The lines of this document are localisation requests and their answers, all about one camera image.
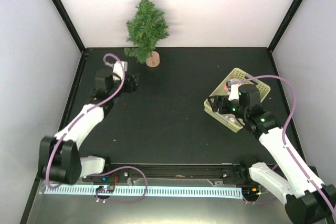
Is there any green plastic basket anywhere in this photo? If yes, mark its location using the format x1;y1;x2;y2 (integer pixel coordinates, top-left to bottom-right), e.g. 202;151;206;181
204;68;271;133

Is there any small green christmas tree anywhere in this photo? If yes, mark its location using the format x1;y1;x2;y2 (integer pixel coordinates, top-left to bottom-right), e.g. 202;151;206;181
124;0;169;64

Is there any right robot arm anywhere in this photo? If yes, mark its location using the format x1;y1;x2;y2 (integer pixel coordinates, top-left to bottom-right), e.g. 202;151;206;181
207;83;335;223

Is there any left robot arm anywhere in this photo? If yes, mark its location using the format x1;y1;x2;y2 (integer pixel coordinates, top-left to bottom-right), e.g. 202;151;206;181
38;70;139;185

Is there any small circuit board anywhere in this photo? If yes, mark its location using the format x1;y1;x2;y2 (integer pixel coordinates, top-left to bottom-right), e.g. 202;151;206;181
96;185;114;194

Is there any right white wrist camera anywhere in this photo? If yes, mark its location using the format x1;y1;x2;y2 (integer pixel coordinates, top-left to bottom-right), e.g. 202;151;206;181
226;79;241;101

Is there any black aluminium rail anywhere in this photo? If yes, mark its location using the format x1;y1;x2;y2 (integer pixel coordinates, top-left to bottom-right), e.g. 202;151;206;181
82;164;256;187

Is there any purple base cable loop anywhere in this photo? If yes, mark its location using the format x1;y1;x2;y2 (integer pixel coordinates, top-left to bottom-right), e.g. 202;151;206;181
94;165;150;205

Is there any light blue slotted cable duct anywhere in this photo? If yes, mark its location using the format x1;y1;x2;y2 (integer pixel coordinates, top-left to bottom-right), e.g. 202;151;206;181
44;185;243;199

